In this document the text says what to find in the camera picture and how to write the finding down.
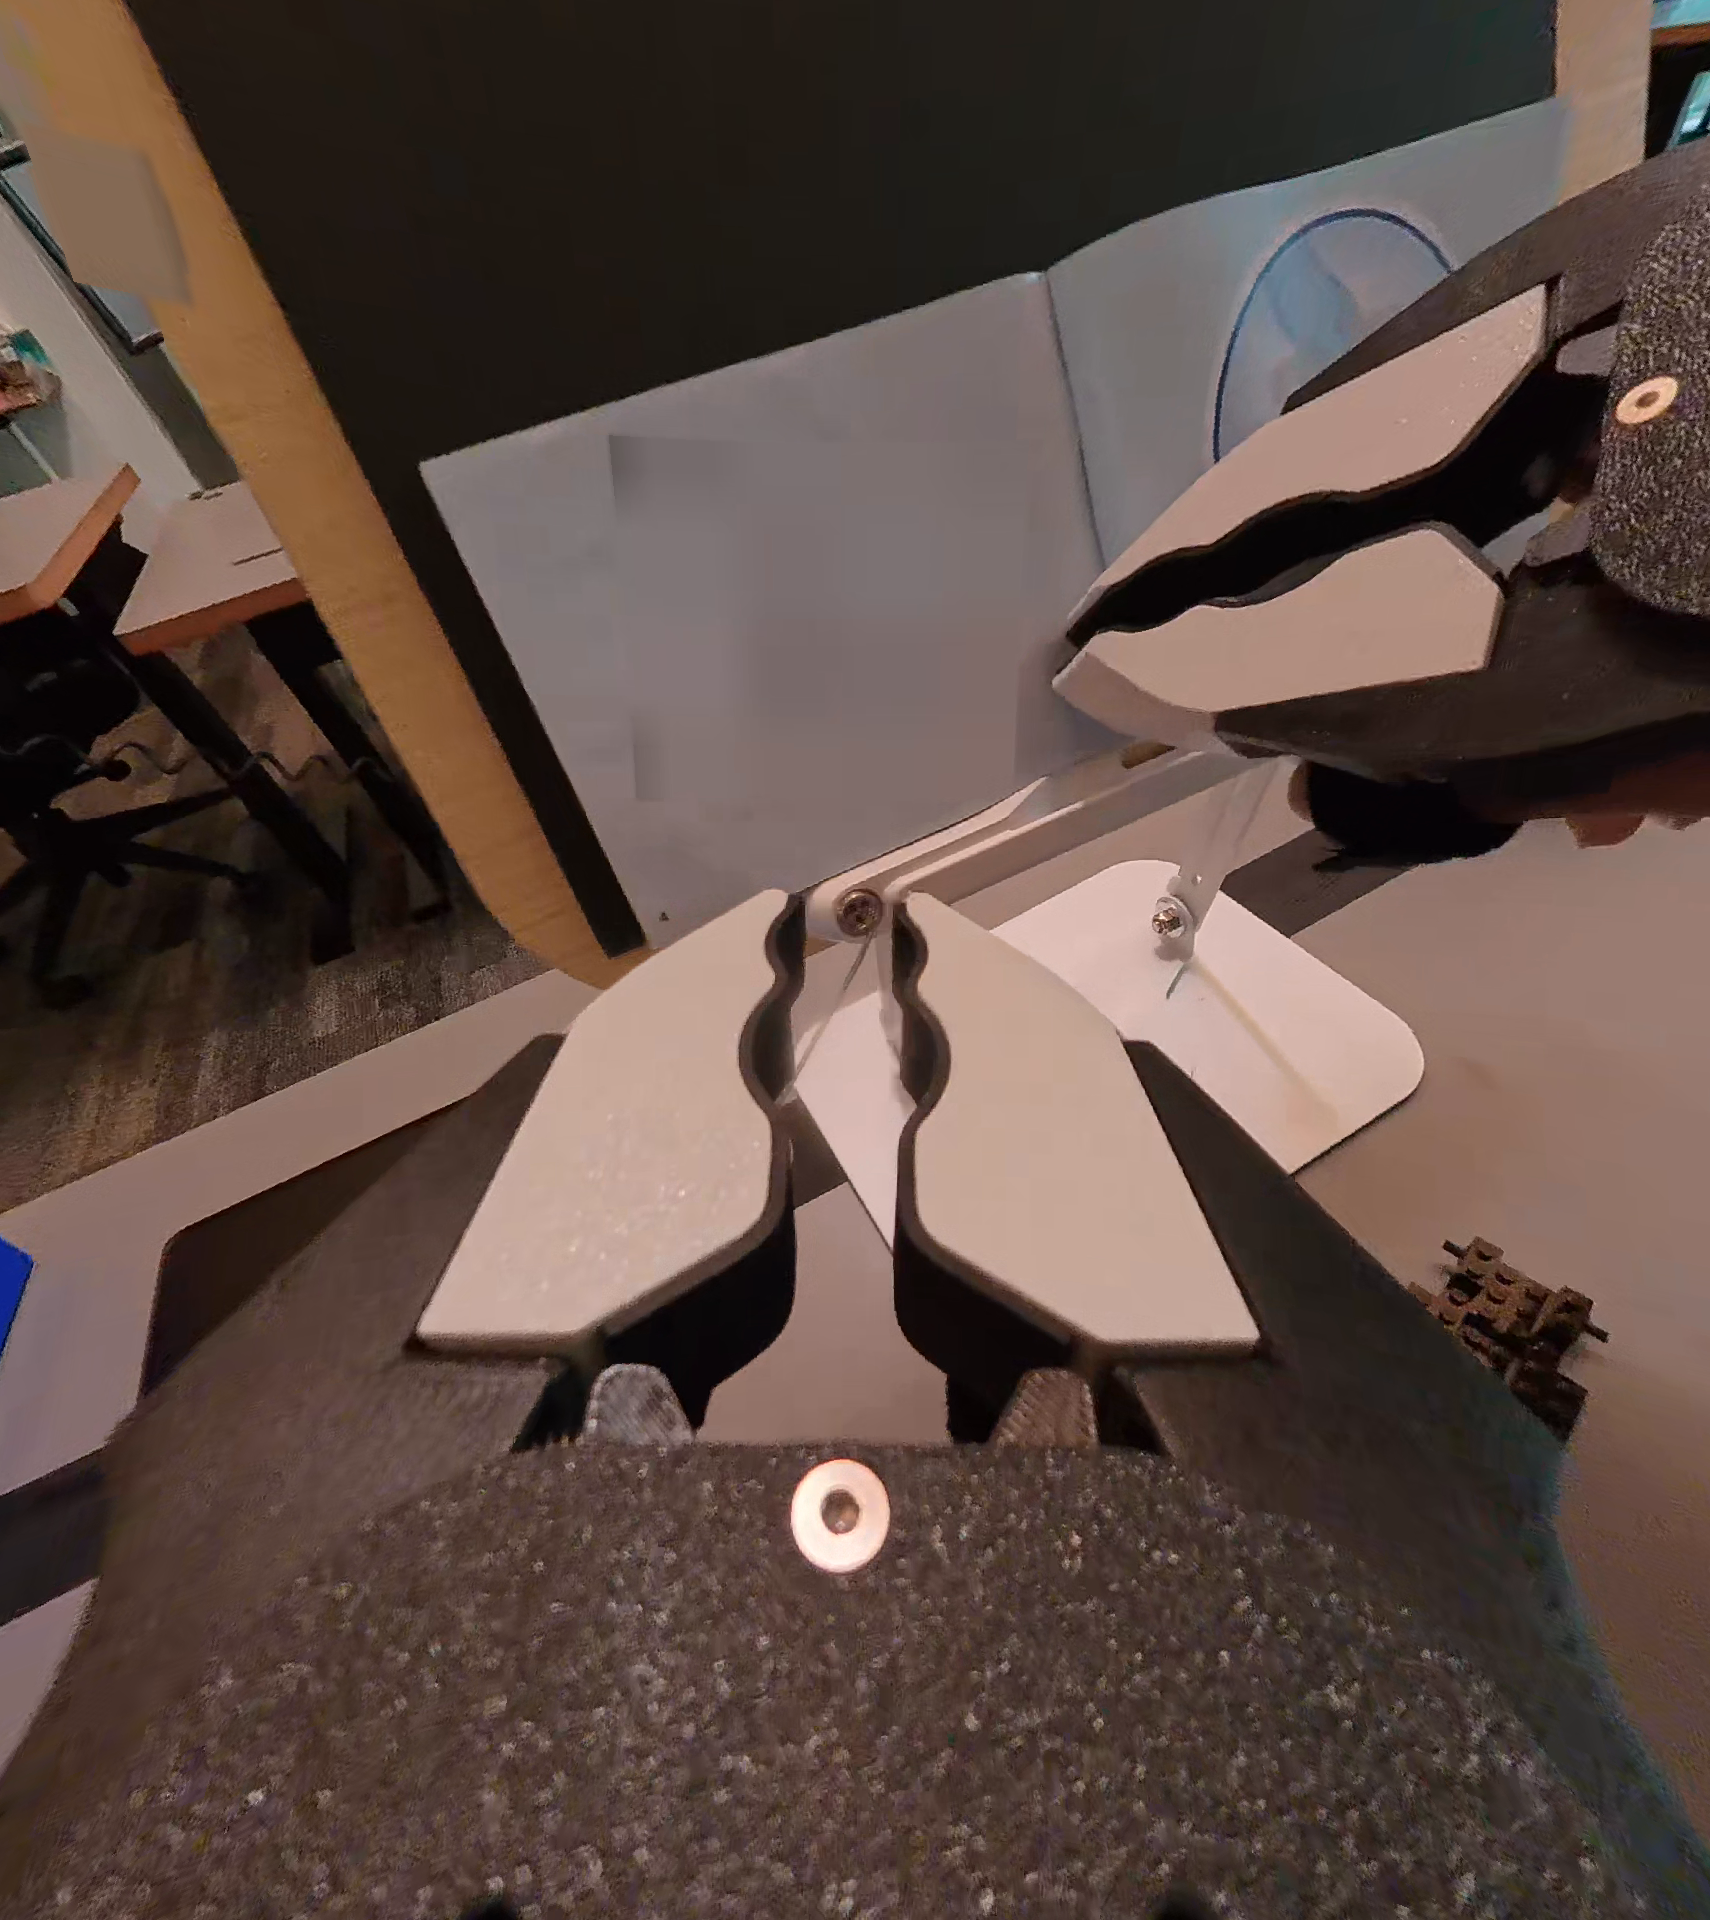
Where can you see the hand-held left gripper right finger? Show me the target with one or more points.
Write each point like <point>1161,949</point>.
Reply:
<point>1080,1186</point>

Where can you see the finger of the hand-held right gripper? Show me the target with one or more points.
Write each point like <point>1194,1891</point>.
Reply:
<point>1336,437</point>
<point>1306,647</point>

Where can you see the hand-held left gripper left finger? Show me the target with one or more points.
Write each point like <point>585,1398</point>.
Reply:
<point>617,1186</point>

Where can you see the lego instruction booklet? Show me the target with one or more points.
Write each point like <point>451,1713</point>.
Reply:
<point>797,600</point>

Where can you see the black lego chassis piece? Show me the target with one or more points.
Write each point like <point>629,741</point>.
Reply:
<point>1517,1321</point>

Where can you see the person's right hand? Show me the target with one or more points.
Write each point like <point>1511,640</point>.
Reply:
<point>1696,804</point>

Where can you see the black office chair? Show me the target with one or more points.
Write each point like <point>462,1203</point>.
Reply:
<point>31,810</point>

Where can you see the wooden desk black frame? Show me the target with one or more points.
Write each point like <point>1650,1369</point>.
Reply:
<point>211,571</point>
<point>0,557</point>

